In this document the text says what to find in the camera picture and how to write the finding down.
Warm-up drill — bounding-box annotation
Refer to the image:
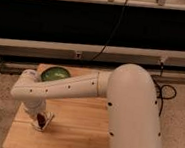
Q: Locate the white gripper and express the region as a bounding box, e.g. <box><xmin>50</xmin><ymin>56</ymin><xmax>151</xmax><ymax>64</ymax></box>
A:
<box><xmin>23</xmin><ymin>99</ymin><xmax>46</xmax><ymax>119</ymax></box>

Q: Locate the red pepper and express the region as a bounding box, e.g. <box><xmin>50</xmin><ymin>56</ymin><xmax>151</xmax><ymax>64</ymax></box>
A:
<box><xmin>37</xmin><ymin>114</ymin><xmax>46</xmax><ymax>128</ymax></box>

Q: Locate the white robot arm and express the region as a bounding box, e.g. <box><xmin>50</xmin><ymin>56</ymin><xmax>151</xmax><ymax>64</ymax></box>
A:
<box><xmin>10</xmin><ymin>64</ymin><xmax>162</xmax><ymax>148</ymax></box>

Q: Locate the green bowl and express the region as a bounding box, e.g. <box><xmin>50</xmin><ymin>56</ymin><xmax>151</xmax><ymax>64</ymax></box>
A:
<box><xmin>41</xmin><ymin>66</ymin><xmax>71</xmax><ymax>81</ymax></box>

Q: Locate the wooden cutting board table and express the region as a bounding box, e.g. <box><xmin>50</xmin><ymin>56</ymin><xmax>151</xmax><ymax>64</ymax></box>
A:
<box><xmin>1</xmin><ymin>58</ymin><xmax>122</xmax><ymax>148</ymax></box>

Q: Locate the black hanging cable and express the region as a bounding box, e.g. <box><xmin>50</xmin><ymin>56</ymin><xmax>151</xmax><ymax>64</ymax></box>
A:
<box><xmin>89</xmin><ymin>0</ymin><xmax>131</xmax><ymax>65</ymax></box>

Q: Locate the white shelf rail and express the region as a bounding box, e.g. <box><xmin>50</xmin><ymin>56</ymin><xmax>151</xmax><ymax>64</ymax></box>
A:
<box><xmin>0</xmin><ymin>38</ymin><xmax>185</xmax><ymax>67</ymax></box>

